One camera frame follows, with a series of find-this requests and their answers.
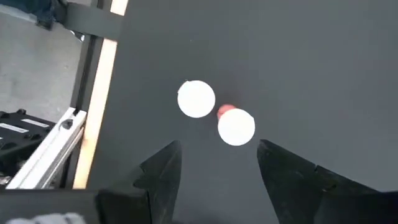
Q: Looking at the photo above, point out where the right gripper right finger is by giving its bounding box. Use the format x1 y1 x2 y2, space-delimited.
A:
256 139 374 224

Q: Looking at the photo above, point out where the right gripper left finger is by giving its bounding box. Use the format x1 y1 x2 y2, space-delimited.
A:
133 140 183 224

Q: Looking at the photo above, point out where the red medicine bottle white cap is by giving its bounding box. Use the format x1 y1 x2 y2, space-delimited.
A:
177 80 216 119
216 104 256 147

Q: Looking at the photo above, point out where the black table mat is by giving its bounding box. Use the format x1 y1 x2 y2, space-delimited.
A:
85 0 398 224

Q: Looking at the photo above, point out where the person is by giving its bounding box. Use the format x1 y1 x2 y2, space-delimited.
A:
0 0 65 31

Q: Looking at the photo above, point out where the silver aluminium mounting rail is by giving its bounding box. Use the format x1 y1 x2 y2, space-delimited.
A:
5 106 88 190

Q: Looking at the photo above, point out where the black aluminium table frame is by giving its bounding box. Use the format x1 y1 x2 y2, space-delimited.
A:
58 0 125 187

